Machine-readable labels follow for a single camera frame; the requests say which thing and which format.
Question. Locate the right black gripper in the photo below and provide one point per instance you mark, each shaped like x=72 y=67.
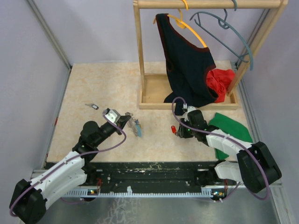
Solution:
x=181 y=132

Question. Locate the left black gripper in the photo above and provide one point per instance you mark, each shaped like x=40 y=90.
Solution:
x=123 y=121

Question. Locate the metal disc with keyrings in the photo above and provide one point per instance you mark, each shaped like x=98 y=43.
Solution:
x=131 y=122

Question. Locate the key with red tag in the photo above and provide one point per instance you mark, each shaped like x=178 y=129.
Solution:
x=173 y=129

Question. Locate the key with black tag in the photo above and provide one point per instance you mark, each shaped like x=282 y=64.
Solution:
x=92 y=105

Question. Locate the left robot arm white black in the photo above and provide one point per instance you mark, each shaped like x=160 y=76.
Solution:
x=31 y=199

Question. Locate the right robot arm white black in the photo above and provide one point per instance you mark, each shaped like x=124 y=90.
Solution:
x=214 y=137

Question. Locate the wooden clothes rack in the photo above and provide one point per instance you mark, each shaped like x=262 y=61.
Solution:
x=154 y=87

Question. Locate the green cloth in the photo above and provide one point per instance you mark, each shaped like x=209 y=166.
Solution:
x=231 y=127

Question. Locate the red cloth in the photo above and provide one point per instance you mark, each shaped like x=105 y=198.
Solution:
x=219 y=81

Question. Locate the navy tank top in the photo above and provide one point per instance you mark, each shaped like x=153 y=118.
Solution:
x=187 y=66

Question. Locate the grey-blue clothes hanger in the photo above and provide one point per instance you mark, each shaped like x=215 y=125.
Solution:
x=233 y=32

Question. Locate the yellow clothes hanger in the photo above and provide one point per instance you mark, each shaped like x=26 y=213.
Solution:
x=187 y=25

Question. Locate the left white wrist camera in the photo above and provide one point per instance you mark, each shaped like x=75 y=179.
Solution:
x=111 y=115

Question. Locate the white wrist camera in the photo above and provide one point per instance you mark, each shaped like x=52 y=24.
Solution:
x=111 y=115
x=187 y=109

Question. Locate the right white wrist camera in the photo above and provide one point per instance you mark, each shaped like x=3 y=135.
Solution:
x=187 y=109

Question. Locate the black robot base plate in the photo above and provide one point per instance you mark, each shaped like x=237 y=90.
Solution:
x=154 y=177

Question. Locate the right aluminium frame rail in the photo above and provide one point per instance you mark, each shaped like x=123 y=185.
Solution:
x=252 y=112

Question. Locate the aluminium frame rail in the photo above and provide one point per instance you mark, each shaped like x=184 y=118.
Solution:
x=49 y=33
x=252 y=112

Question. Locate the left aluminium frame rail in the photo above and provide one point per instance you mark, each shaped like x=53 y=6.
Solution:
x=49 y=33

